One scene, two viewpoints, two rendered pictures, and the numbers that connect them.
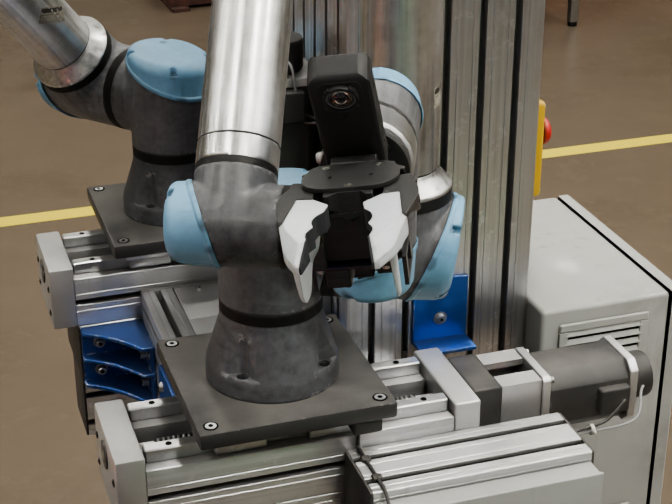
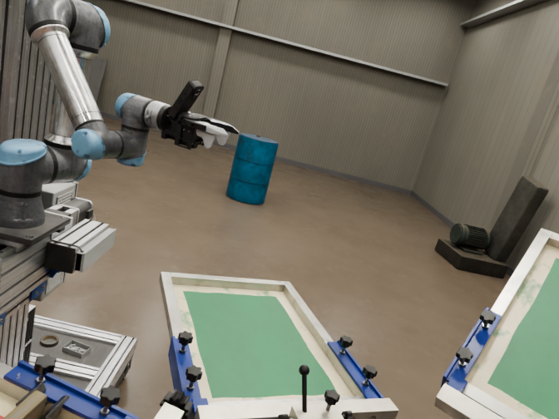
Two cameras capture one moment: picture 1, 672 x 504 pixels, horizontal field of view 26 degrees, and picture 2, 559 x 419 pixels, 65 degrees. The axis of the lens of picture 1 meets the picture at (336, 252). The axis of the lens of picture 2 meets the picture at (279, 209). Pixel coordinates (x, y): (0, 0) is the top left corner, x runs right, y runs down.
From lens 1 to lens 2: 1.13 m
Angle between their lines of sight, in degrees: 70
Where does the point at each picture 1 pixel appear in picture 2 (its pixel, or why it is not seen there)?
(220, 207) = (105, 136)
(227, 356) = (16, 212)
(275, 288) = (37, 181)
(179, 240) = (96, 149)
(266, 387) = (35, 220)
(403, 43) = not seen: hidden behind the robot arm
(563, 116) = not seen: outside the picture
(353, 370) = not seen: hidden behind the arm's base
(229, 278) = (17, 180)
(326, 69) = (196, 84)
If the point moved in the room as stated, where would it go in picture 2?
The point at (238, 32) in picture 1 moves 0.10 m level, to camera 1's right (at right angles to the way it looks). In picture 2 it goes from (80, 77) to (106, 81)
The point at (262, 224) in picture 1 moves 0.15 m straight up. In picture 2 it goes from (117, 141) to (126, 83)
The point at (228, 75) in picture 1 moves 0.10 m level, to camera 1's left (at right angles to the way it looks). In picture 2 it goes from (84, 92) to (52, 89)
